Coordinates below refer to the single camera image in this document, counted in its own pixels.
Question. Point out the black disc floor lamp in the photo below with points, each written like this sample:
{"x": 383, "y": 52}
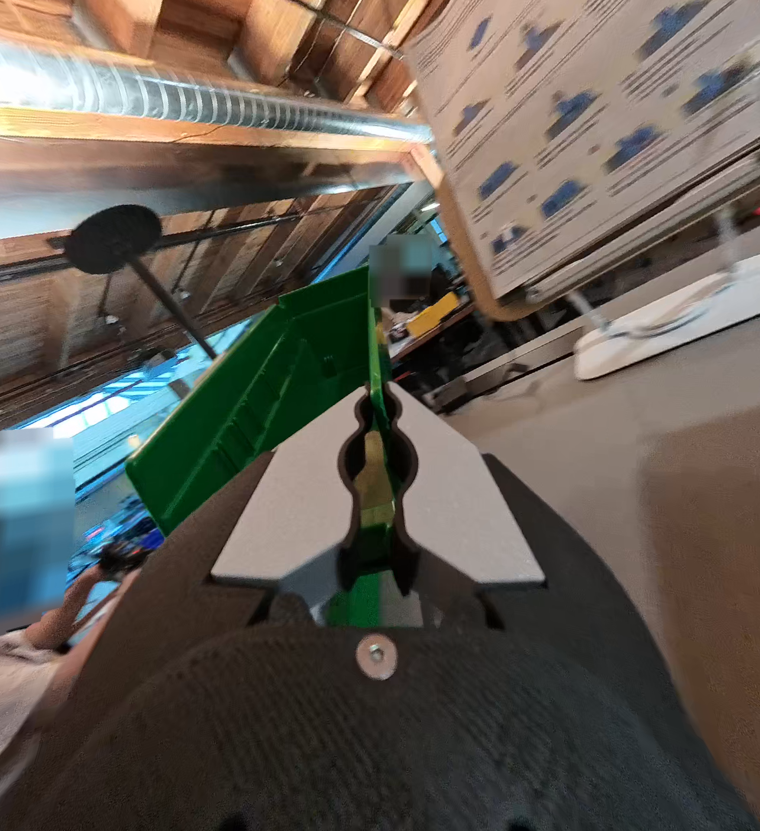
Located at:
{"x": 113, "y": 240}

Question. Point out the green plastic bin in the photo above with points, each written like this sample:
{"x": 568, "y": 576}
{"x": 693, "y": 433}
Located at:
{"x": 256, "y": 389}

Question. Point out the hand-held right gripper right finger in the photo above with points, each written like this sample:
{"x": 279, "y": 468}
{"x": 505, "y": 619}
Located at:
{"x": 471, "y": 519}

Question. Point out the grey desk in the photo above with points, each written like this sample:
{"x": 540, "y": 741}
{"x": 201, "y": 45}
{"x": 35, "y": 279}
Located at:
{"x": 581, "y": 441}

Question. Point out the silver ribbed duct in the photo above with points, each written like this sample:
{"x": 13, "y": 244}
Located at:
{"x": 159, "y": 97}

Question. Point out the large yellow bin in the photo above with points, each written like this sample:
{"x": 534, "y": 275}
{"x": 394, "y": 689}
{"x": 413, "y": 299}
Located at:
{"x": 432, "y": 318}

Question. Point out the wooden document stand white base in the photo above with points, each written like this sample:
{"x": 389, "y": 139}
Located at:
{"x": 743, "y": 285}

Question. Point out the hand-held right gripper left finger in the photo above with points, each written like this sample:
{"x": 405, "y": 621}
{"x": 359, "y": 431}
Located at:
{"x": 276, "y": 519}

